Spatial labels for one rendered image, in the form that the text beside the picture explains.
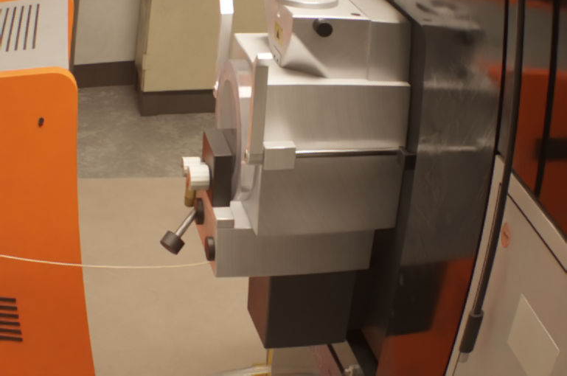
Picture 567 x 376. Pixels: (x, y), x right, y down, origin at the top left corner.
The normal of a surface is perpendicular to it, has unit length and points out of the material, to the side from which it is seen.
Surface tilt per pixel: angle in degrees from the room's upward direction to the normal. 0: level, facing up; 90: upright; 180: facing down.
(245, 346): 0
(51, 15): 0
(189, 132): 0
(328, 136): 90
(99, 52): 90
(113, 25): 90
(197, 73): 90
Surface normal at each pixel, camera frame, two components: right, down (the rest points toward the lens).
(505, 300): -0.97, 0.02
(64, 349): 0.22, 0.40
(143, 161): 0.07, -0.92
